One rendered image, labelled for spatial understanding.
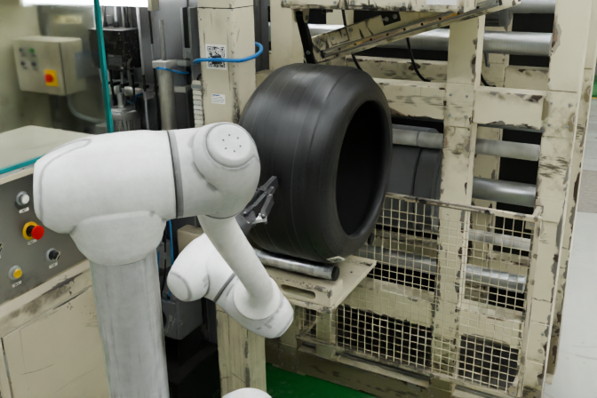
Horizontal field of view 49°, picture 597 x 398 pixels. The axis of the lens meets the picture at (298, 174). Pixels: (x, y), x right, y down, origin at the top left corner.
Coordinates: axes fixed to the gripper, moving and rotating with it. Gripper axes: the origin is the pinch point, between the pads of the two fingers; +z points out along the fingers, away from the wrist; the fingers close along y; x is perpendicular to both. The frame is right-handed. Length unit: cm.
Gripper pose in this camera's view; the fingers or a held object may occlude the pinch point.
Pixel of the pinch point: (268, 187)
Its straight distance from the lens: 173.6
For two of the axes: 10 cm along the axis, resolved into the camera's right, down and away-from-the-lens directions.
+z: 4.5, -5.2, 7.2
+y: -8.8, -1.3, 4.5
